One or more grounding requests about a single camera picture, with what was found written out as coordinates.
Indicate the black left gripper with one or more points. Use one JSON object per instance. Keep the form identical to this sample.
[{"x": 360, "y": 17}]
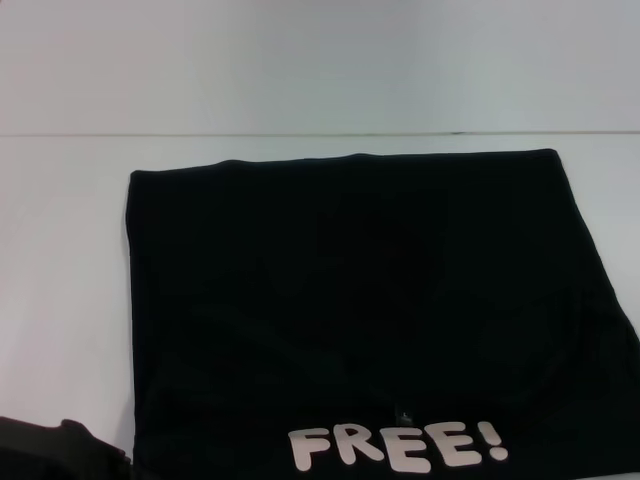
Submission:
[{"x": 50, "y": 455}]

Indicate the black T-shirt with FREE print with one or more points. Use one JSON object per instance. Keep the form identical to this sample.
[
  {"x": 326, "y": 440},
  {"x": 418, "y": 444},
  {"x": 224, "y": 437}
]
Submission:
[{"x": 325, "y": 300}]

